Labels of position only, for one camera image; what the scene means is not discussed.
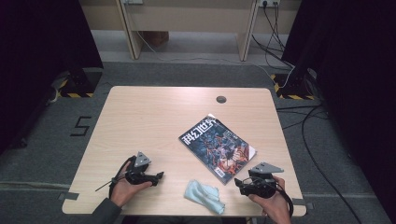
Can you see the white wall socket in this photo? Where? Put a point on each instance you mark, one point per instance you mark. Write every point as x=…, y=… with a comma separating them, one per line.
x=269, y=2

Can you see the grey tape strip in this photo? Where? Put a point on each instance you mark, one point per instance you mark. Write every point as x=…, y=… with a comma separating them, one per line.
x=70, y=196
x=303, y=202

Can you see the black curtain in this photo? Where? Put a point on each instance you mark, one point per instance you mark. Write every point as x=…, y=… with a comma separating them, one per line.
x=37, y=62
x=358, y=77

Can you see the person's right hand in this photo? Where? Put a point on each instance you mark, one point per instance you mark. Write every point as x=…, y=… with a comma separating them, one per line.
x=275, y=207

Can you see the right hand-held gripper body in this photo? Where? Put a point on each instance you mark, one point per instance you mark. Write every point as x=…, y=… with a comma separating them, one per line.
x=261, y=185

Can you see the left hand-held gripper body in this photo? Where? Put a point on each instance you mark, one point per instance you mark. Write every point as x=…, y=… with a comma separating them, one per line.
x=140, y=174

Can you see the light blue cloth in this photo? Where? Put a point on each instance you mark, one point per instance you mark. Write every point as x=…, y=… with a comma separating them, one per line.
x=204, y=196

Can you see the person's left hand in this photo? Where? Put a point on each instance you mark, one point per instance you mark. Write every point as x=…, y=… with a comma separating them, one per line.
x=124, y=191

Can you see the dark illustrated magazine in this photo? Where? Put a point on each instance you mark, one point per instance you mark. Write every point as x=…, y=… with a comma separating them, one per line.
x=218, y=147

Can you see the grey table grommet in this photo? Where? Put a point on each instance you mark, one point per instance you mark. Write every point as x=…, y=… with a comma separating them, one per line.
x=221, y=99

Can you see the black stand base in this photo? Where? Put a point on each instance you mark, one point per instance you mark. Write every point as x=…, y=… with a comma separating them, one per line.
x=294, y=84
x=79, y=81

